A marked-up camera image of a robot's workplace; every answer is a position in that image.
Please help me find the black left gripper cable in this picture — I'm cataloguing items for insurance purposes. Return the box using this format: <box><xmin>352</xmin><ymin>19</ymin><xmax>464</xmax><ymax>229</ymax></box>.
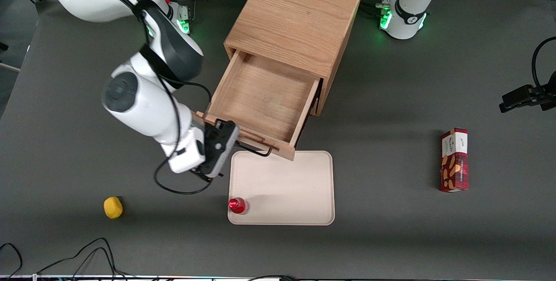
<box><xmin>532</xmin><ymin>36</ymin><xmax>556</xmax><ymax>90</ymax></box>

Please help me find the black thin table cable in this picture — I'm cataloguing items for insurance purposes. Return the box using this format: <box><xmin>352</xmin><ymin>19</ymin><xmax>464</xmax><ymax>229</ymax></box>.
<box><xmin>67</xmin><ymin>248</ymin><xmax>118</xmax><ymax>280</ymax></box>
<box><xmin>37</xmin><ymin>238</ymin><xmax>135</xmax><ymax>280</ymax></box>

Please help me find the black metal drawer handle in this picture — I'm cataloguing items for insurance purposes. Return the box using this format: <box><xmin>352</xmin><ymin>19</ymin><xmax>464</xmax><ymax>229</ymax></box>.
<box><xmin>235</xmin><ymin>139</ymin><xmax>273</xmax><ymax>157</ymax></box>

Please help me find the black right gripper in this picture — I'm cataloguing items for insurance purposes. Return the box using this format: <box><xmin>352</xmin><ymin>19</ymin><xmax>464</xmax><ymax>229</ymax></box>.
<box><xmin>191</xmin><ymin>119</ymin><xmax>238</xmax><ymax>182</ymax></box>

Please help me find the black table edge cable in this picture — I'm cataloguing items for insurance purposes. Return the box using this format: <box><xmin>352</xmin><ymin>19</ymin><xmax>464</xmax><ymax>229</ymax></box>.
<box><xmin>248</xmin><ymin>274</ymin><xmax>298</xmax><ymax>281</ymax></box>

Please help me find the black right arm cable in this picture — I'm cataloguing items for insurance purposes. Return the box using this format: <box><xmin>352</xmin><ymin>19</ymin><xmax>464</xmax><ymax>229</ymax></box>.
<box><xmin>69</xmin><ymin>0</ymin><xmax>214</xmax><ymax>195</ymax></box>

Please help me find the yellow lemon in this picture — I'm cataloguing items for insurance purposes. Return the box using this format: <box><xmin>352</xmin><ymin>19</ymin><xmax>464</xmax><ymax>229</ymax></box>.
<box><xmin>103</xmin><ymin>196</ymin><xmax>123</xmax><ymax>220</ymax></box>

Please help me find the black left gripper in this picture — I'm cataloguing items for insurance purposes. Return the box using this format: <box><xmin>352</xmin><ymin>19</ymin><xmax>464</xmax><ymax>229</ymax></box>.
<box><xmin>500</xmin><ymin>71</ymin><xmax>556</xmax><ymax>113</ymax></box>

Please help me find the wooden drawer cabinet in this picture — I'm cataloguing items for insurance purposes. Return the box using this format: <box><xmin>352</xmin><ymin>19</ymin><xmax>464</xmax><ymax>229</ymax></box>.
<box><xmin>224</xmin><ymin>0</ymin><xmax>364</xmax><ymax>116</ymax></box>

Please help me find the beige plastic tray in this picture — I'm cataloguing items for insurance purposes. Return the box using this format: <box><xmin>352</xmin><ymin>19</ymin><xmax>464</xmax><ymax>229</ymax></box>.
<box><xmin>228</xmin><ymin>150</ymin><xmax>336</xmax><ymax>226</ymax></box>

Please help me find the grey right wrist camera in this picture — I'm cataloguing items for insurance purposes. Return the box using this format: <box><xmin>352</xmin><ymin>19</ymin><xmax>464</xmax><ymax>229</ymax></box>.
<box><xmin>210</xmin><ymin>124</ymin><xmax>240</xmax><ymax>178</ymax></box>

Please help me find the wooden drawer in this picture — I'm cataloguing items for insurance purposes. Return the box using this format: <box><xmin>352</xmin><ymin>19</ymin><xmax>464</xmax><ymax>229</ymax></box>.
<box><xmin>196</xmin><ymin>49</ymin><xmax>323</xmax><ymax>161</ymax></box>

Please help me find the red cookie box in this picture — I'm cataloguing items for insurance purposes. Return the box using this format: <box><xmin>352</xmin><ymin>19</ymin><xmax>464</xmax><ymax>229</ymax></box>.
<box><xmin>439</xmin><ymin>128</ymin><xmax>470</xmax><ymax>193</ymax></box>

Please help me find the black looped floor cable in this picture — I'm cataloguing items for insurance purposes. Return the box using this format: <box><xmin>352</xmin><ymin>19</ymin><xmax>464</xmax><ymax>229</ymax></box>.
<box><xmin>0</xmin><ymin>243</ymin><xmax>23</xmax><ymax>280</ymax></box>

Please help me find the red capped bottle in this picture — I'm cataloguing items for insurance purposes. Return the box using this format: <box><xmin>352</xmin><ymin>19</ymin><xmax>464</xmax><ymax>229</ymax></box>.
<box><xmin>228</xmin><ymin>197</ymin><xmax>250</xmax><ymax>215</ymax></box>

